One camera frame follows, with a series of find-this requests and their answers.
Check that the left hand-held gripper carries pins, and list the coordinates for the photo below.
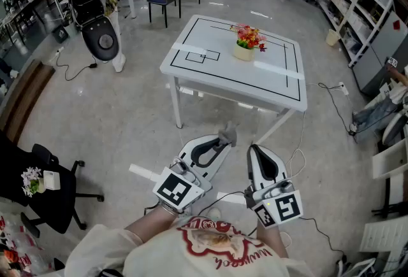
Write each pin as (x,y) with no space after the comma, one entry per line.
(173,189)

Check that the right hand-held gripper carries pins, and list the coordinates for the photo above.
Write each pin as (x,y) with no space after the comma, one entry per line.
(283,207)

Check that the grey wiping cloth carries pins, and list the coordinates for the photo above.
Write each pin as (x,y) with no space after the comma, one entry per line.
(228,135)

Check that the potted red pink flowers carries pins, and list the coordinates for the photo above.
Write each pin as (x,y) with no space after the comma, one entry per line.
(243,53)

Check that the person's left forearm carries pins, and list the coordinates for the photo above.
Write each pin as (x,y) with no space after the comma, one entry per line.
(150,224)

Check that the person's right forearm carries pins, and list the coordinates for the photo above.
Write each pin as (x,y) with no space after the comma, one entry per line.
(271,240)

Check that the white floor tape strip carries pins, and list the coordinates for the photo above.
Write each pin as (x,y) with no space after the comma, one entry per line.
(229,196)
(140,170)

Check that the person's white shoe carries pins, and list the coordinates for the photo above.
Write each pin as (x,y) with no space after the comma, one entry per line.
(214,212)

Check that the white table with black lines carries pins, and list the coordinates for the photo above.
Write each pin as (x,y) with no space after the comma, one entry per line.
(229,78)

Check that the cream printed t-shirt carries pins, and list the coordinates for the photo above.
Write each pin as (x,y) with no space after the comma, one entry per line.
(178,256)

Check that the white power strip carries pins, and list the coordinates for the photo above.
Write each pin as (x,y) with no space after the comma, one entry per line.
(342,88)

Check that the white open shelf box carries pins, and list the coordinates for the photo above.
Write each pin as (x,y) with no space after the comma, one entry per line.
(389,161)

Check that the white drawer cabinet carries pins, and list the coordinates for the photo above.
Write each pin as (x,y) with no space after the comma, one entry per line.
(382,234)

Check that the beige waste bin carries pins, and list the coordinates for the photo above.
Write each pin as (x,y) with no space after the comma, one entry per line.
(333,37)

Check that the black office chair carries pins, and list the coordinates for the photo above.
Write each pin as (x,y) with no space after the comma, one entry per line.
(57,205)

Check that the grey cabinet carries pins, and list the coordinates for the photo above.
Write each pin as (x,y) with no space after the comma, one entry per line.
(382,46)

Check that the white shelf unit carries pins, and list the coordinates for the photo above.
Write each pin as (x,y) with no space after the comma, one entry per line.
(350,19)

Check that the white flower plant pot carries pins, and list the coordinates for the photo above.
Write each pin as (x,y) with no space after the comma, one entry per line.
(32,183)

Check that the brown wooden bench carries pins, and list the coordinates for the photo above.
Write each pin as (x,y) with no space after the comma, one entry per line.
(28,91)

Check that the black crate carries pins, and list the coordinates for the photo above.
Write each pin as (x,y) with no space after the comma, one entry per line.
(60,34)

